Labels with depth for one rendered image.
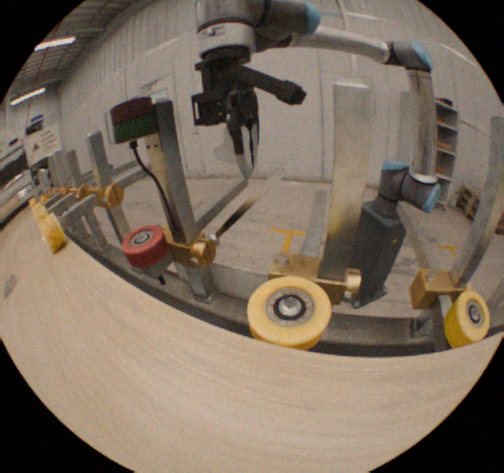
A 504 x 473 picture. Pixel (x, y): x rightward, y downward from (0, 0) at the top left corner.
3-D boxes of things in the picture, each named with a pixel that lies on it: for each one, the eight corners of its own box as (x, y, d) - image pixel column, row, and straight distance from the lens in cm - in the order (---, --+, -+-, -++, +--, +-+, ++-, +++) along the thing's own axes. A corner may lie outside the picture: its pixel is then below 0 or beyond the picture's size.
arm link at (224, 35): (261, 36, 38) (237, 16, 30) (264, 58, 36) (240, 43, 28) (215, 46, 41) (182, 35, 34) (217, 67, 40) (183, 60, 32)
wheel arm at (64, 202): (134, 165, 95) (132, 158, 95) (138, 165, 92) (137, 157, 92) (42, 222, 80) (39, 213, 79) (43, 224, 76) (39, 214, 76)
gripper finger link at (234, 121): (241, 150, 33) (236, 98, 32) (252, 150, 32) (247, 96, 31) (228, 157, 28) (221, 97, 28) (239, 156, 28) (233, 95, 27)
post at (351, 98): (304, 331, 50) (331, 80, 23) (318, 333, 50) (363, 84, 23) (301, 343, 48) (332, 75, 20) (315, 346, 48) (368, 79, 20)
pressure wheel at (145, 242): (161, 265, 45) (142, 219, 39) (189, 275, 40) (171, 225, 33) (138, 289, 42) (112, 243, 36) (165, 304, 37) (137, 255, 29)
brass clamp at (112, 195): (106, 197, 63) (101, 181, 62) (128, 199, 52) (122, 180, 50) (91, 207, 61) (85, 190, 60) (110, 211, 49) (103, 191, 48)
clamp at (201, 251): (168, 242, 46) (162, 223, 44) (218, 255, 39) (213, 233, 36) (153, 257, 44) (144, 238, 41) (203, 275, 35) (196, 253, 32)
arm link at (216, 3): (260, -22, 41) (199, -25, 38) (269, 25, 33) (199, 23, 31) (242, 0, 47) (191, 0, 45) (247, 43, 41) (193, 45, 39)
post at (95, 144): (149, 278, 70) (96, 131, 55) (156, 281, 67) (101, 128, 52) (142, 285, 68) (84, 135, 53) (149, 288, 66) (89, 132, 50)
